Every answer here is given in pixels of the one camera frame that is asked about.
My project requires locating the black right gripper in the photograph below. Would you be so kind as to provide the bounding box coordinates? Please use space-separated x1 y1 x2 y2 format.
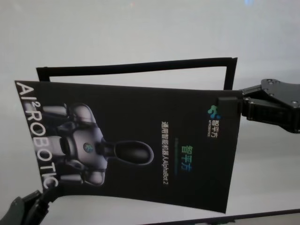
216 78 300 135

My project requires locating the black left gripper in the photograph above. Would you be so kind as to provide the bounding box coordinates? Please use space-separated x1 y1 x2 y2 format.
5 187 62 225

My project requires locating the black robot poster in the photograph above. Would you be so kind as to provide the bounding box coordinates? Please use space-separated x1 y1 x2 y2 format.
14 80 242 207

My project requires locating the short black tape strip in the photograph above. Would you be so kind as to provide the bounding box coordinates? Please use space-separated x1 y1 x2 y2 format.
36 67 52 83
222 57 238 91

